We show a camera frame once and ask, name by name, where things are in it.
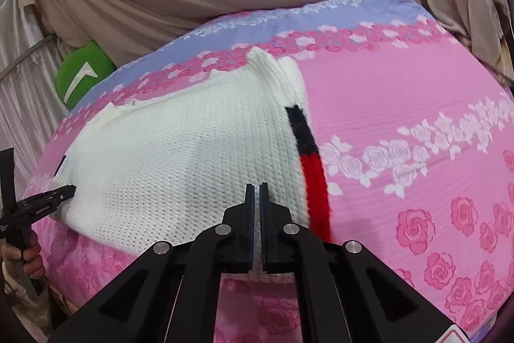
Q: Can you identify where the pink floral bed sheet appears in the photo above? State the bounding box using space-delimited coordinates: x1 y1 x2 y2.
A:
22 0 514 343

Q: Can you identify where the white satin curtain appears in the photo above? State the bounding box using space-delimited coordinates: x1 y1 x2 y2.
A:
0 0 81 183

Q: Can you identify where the white red black knit sweater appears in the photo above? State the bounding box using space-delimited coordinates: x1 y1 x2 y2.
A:
52 47 334 283

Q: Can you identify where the grey metal bar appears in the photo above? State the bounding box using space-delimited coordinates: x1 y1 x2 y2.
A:
0 34 55 82

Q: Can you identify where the green plush pillow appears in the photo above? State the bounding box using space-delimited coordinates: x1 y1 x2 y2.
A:
55 41 117 111

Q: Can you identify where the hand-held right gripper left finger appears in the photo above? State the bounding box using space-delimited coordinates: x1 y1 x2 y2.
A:
48 182 256 343

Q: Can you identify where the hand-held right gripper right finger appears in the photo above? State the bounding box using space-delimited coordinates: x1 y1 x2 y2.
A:
259 182 466 343

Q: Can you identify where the person's left hand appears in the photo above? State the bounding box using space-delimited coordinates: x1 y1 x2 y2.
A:
1 232 47 280

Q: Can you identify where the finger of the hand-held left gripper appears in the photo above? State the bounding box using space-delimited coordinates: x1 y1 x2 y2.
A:
16 184 77 224

